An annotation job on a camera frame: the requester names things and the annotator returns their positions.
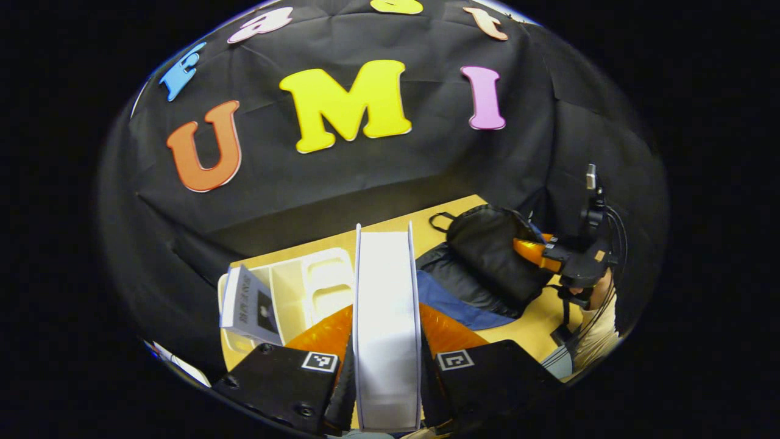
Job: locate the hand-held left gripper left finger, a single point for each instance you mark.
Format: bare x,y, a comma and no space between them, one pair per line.
280,384

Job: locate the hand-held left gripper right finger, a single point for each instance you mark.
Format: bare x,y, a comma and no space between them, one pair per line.
487,384

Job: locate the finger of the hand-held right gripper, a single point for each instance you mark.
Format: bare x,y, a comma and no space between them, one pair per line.
536,253

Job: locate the blue schoolbag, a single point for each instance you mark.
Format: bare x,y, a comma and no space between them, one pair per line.
487,256

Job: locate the grey-blue book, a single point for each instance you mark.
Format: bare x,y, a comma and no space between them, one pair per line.
250,305

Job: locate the white plastic bookshelf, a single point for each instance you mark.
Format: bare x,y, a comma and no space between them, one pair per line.
304,286

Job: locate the white book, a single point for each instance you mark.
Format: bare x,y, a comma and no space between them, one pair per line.
387,323

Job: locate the white side table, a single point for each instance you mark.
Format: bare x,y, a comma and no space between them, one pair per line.
183,366

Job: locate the black backdrop cloth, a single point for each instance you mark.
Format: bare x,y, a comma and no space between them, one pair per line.
365,177

